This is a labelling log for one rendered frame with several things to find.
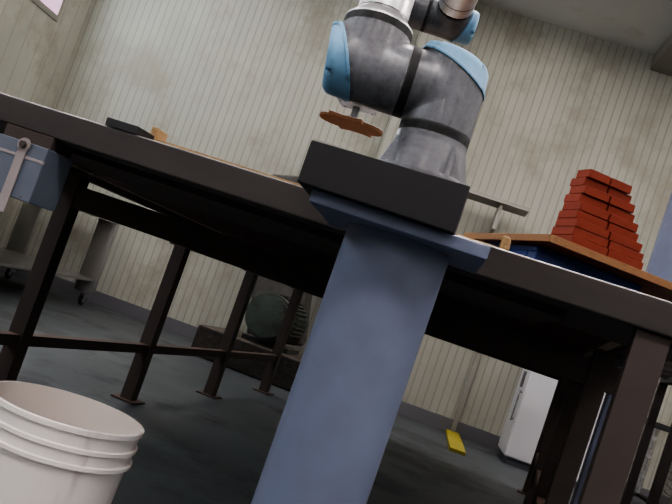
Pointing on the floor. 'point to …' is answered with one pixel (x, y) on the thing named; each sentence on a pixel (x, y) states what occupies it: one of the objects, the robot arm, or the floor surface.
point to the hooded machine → (528, 419)
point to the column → (358, 354)
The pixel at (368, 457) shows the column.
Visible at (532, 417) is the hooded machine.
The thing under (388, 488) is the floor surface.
